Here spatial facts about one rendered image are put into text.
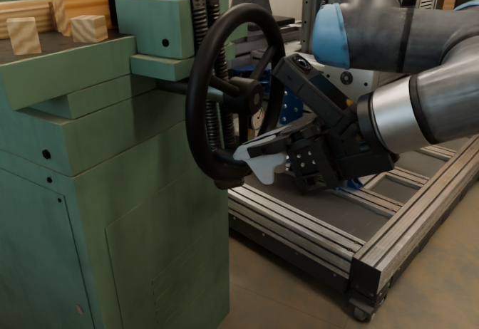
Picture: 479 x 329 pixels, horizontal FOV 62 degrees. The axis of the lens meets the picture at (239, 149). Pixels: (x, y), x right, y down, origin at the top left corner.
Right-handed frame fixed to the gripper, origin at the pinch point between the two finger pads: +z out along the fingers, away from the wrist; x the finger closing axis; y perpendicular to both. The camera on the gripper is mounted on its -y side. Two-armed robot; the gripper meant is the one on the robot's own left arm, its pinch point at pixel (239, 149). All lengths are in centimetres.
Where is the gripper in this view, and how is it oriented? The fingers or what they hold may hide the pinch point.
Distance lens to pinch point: 56.0
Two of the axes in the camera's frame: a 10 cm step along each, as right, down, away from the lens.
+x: 5.2, -3.8, 7.7
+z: -7.4, 2.5, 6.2
